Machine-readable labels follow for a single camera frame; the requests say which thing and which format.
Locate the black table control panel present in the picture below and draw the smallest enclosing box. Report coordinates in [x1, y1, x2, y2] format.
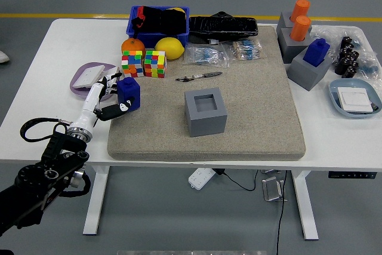
[328, 171, 377, 179]

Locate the grey-brown mat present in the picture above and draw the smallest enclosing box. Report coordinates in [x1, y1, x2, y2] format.
[106, 25, 307, 162]

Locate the multicolour puzzle cube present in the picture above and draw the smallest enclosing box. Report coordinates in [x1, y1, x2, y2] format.
[143, 50, 167, 79]
[121, 50, 144, 79]

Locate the black wrapped long object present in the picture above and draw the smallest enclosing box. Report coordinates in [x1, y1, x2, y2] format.
[188, 11, 259, 42]

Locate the white table leg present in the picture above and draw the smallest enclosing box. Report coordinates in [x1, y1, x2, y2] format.
[291, 170, 319, 241]
[82, 165, 110, 236]

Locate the grey cube seal holder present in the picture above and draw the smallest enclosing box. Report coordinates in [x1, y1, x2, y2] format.
[184, 87, 228, 138]
[276, 11, 299, 30]
[287, 48, 334, 91]
[278, 27, 313, 64]

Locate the blue plastic bin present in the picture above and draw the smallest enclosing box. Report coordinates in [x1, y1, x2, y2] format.
[125, 5, 190, 47]

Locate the light blue tray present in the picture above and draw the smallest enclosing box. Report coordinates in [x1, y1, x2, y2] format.
[328, 78, 382, 119]

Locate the black cable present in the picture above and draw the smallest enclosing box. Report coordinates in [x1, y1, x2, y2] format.
[222, 170, 259, 192]
[275, 170, 289, 255]

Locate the blue square seal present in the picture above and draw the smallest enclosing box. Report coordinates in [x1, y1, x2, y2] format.
[116, 77, 141, 113]
[302, 38, 331, 67]

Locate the white switch panel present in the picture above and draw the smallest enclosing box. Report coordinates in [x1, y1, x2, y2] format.
[337, 87, 377, 115]
[73, 65, 106, 90]
[100, 67, 120, 82]

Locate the bag of blue components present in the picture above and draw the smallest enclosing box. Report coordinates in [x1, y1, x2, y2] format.
[358, 62, 380, 78]

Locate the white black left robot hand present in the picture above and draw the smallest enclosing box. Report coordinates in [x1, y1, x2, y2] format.
[70, 72, 134, 133]

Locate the black cloth bundle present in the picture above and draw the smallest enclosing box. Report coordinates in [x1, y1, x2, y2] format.
[131, 5, 187, 35]

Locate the orange cylinder seal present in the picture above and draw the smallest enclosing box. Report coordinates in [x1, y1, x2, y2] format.
[289, 15, 312, 42]
[289, 0, 311, 23]

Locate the bag of tan resistors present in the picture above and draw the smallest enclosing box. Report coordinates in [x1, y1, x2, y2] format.
[222, 39, 265, 62]

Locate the purple tray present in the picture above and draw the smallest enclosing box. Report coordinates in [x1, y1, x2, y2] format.
[69, 62, 121, 102]

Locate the clear plastic bag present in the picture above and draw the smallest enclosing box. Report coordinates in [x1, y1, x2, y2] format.
[310, 24, 380, 82]

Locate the yellow lemon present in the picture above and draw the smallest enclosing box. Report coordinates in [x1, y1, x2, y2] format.
[154, 36, 185, 60]

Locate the bag of blue resistors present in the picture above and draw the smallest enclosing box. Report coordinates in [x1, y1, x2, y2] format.
[182, 43, 231, 68]

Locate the orange fruit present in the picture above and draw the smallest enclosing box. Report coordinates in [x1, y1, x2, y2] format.
[121, 37, 146, 57]

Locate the white power strip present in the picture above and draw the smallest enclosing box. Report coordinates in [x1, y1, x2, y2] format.
[187, 167, 216, 191]

